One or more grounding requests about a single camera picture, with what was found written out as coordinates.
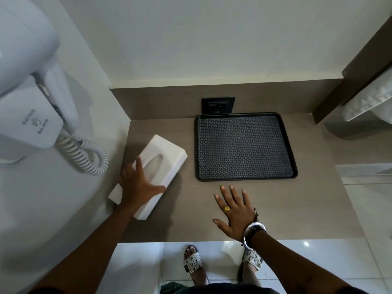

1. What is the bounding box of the person's left hand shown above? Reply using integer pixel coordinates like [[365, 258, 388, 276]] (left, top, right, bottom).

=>
[[118, 156, 168, 212]]

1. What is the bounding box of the person's right hand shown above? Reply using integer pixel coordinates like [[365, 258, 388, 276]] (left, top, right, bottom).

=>
[[213, 185, 257, 242]]

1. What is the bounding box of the white tissue box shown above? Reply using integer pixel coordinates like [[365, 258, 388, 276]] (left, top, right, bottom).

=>
[[108, 134, 188, 221]]

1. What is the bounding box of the person's left forearm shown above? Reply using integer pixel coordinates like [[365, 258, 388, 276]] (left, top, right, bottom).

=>
[[29, 200, 145, 294]]

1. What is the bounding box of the person's right forearm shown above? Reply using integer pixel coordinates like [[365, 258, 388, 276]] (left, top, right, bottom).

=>
[[243, 226, 361, 294]]

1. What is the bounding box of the silver bangle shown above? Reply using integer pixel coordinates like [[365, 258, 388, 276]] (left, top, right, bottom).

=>
[[241, 221, 267, 250]]

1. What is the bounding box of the white patterned sandal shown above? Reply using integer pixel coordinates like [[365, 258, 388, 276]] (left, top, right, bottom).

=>
[[237, 248, 264, 283], [183, 245, 210, 286]]

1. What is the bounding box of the black textured tray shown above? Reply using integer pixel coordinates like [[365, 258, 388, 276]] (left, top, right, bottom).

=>
[[194, 112, 298, 182]]

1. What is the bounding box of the green garment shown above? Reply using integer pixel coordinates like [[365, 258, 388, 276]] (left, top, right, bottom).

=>
[[159, 281, 198, 294]]

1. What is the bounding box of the white towel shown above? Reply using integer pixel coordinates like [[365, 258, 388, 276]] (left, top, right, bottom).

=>
[[342, 79, 392, 125]]

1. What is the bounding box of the brown wooden cabinet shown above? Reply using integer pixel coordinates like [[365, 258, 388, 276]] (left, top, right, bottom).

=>
[[312, 26, 392, 125]]

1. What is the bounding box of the white coiled cord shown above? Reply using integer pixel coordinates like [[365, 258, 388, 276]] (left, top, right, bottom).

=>
[[55, 131, 109, 177]]

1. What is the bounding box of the black wall socket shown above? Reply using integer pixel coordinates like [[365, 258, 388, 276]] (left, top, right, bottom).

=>
[[201, 97, 236, 115]]

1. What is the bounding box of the white hair dryer wall holder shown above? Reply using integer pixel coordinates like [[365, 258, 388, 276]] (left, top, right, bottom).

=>
[[0, 75, 67, 164]]

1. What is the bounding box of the white wall hair dryer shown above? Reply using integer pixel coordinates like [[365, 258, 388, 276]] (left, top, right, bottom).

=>
[[0, 0, 79, 136]]

